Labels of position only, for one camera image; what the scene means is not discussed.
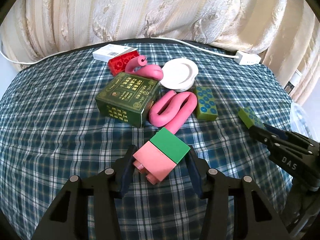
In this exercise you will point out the red toy brick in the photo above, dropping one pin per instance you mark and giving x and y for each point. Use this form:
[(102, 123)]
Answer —
[(118, 63)]

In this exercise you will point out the pink curled foam tube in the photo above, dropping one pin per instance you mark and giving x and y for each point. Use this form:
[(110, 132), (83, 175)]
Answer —
[(139, 66)]

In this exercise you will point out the clear plastic container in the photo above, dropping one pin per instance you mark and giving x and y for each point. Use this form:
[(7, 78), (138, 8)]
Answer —
[(299, 120)]

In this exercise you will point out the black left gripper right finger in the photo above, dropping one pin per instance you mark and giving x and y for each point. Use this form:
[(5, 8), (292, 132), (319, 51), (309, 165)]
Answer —
[(254, 215)]

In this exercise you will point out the white power strip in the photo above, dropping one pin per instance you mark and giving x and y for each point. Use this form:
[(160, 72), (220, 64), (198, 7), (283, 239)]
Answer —
[(244, 58)]

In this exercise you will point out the white round lid stack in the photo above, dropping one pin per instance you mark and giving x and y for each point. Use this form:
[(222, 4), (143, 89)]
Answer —
[(179, 74)]

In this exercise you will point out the white and blue medicine box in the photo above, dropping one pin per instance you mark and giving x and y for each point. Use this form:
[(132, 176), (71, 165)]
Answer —
[(111, 51)]

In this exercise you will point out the dark green printed box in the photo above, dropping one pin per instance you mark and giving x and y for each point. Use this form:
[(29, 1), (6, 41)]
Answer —
[(128, 98)]

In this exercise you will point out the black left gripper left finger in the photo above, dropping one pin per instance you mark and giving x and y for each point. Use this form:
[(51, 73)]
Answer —
[(67, 215)]

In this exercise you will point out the green brick with blue dots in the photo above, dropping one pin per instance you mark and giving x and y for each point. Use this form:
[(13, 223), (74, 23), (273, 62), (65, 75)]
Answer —
[(206, 107)]

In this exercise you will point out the pink S-shaped foam tube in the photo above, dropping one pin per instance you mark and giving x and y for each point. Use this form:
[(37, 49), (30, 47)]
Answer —
[(172, 110)]

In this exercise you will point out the blue plaid bed sheet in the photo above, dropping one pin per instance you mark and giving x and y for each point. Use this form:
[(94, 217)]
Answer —
[(51, 129)]

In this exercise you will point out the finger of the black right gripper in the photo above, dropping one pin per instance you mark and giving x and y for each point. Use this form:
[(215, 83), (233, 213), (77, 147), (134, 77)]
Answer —
[(270, 140), (292, 137)]

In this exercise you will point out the cream patterned curtain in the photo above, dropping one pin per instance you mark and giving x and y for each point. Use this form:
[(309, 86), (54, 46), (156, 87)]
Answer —
[(285, 31)]

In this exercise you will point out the pink and green toy brick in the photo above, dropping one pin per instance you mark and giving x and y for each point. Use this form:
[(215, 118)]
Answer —
[(160, 155)]

